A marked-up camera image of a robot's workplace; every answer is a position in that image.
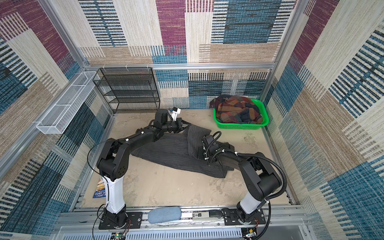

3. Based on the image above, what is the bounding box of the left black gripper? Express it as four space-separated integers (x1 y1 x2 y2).
161 118 191 134

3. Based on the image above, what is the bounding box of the grey pinstriped long sleeve shirt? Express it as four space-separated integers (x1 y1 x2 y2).
131 125 234 178

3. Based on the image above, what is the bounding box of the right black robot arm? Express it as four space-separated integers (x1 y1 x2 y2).
199 135 287 224

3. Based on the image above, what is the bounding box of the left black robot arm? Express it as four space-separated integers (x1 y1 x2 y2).
97 108 191 229

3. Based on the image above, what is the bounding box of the plaid red shirt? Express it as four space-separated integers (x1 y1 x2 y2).
210 95 264 125

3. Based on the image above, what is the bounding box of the green plastic basket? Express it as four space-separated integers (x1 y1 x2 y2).
213 99 270 130

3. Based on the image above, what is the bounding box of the blue grey cloth pad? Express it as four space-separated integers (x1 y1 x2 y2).
148 207 182 224

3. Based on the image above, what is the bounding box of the blue treehouse book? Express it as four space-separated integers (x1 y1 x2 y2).
93 178 106 199

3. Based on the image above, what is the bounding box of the black wire mesh shelf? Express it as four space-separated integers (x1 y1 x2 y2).
93 67 161 114

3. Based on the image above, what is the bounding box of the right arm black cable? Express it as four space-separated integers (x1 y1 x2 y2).
205 130 288 240

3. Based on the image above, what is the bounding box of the white wire mesh tray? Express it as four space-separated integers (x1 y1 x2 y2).
37 72 96 135

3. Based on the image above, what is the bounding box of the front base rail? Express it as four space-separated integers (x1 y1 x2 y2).
50 205 316 240

